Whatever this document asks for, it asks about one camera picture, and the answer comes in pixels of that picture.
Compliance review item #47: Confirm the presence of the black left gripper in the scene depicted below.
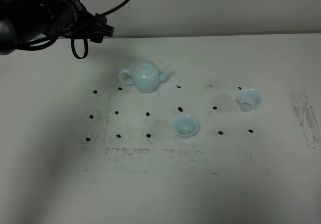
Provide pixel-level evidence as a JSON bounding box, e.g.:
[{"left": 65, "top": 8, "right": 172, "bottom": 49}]
[{"left": 63, "top": 0, "right": 114, "bottom": 43}]

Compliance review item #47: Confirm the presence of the light blue porcelain teapot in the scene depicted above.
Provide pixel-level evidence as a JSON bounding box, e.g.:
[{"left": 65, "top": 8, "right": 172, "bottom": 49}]
[{"left": 118, "top": 60, "right": 172, "bottom": 94}]

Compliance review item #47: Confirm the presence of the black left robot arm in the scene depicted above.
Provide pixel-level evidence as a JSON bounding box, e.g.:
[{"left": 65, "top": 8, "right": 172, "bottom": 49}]
[{"left": 1, "top": 0, "right": 114, "bottom": 55}]

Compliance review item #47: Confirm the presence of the near light blue teacup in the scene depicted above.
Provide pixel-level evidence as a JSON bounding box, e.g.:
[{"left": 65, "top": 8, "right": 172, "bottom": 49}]
[{"left": 174, "top": 115, "right": 199, "bottom": 138}]

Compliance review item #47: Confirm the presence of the light blue teacup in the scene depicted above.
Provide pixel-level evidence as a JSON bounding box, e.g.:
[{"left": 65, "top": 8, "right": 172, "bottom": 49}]
[
  {"left": 237, "top": 88, "right": 262, "bottom": 111},
  {"left": 174, "top": 115, "right": 199, "bottom": 138}
]

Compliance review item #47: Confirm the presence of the far light blue teacup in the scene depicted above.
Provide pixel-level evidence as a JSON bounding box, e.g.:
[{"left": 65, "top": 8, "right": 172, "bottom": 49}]
[{"left": 237, "top": 88, "right": 262, "bottom": 111}]

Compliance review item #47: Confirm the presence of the black left camera cable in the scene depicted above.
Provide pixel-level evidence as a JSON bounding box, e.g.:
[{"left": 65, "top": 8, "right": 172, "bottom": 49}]
[{"left": 15, "top": 0, "right": 136, "bottom": 60}]

